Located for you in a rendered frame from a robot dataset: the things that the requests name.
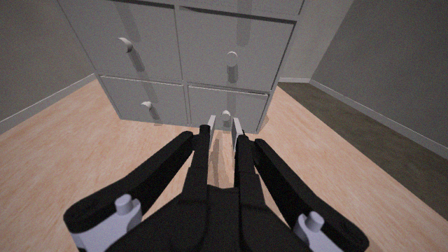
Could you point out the grey chest of drawers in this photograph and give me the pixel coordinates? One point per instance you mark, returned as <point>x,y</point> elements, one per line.
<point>201,7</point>

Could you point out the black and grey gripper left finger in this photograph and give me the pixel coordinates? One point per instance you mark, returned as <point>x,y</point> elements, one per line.
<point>98,220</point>

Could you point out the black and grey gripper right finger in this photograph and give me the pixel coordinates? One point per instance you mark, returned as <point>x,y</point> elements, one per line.
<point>318,225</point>

